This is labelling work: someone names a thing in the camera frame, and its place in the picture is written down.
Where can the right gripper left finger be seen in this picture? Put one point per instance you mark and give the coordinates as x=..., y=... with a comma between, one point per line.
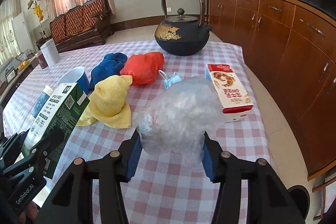
x=71, y=199

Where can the green white milk carton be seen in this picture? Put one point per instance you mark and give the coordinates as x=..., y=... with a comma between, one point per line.
x=62, y=110

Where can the red white milk carton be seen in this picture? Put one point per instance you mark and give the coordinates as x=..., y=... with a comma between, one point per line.
x=235, y=100

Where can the clear plastic bag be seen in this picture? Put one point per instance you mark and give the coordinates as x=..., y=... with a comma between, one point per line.
x=176, y=120

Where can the blue towel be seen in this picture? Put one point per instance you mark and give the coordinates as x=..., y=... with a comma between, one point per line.
x=111, y=64

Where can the carved dark wood stand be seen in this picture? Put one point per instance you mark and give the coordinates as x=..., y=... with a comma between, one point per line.
x=327, y=190

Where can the yellow towel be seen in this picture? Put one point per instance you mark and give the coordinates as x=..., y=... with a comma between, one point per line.
x=107, y=103

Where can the blue white paper cup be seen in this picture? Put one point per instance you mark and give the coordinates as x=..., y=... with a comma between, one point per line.
x=76, y=75

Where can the dark red small box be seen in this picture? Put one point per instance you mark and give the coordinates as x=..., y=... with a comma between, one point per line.
x=41, y=59

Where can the white tin box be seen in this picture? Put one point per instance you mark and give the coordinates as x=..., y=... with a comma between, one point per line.
x=50, y=53

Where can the red plastic bag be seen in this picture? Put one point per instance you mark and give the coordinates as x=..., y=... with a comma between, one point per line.
x=143, y=67

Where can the blue face mask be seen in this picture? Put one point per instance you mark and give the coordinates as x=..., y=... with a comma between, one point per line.
x=169, y=80

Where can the long wooden sideboard cabinet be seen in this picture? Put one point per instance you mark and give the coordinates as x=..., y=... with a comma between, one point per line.
x=290, y=47

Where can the wooden carved sofa bench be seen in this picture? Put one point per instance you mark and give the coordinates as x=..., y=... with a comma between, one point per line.
x=83, y=26

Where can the black cast iron teapot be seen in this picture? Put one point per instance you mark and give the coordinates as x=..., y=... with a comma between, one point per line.
x=182, y=35

